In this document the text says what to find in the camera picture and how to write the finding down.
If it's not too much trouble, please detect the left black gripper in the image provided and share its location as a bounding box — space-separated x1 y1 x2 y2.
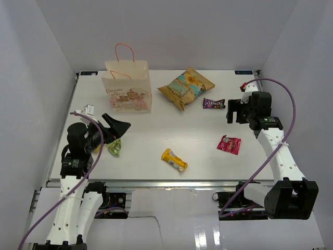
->
84 113 130 153

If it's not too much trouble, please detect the green snack packet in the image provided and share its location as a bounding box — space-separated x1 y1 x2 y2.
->
105 139 122 157

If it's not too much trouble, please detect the purple M&M's candy pack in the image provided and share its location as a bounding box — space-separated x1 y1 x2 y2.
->
203 98 226 109

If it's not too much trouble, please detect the yellow M&M's candy pack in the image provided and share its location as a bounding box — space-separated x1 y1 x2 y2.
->
94 145 101 153

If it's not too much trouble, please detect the red candy packet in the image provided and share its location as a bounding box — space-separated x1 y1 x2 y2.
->
216 135 241 155

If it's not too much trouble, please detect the golden chips bag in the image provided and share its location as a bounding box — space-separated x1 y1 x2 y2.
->
158 67 215 111

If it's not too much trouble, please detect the yellow snack bar wrapper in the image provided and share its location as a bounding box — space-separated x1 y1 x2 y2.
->
161 148 188 172

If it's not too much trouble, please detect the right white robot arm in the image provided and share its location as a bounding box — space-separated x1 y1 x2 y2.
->
224 91 319 220

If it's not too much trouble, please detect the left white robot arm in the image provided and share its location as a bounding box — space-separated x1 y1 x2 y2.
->
36 114 131 249

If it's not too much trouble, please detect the white paper gift bag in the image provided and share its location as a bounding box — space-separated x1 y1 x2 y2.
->
101 55 152 113

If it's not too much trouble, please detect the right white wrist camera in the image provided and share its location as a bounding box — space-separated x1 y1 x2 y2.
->
240 83 258 104

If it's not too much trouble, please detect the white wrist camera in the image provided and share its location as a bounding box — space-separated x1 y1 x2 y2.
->
240 83 258 104
74 104 98 123

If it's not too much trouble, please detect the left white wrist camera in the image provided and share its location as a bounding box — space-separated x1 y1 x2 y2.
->
74 104 98 123

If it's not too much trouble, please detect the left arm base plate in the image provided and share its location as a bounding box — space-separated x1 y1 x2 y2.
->
95 193 127 219

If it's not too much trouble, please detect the aluminium front rail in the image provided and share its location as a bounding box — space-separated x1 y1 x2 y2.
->
46 180 276 189

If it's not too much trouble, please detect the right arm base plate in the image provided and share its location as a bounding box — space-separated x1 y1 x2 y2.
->
212 192 268 221

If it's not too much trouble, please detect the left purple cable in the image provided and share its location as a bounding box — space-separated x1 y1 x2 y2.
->
17 111 105 250

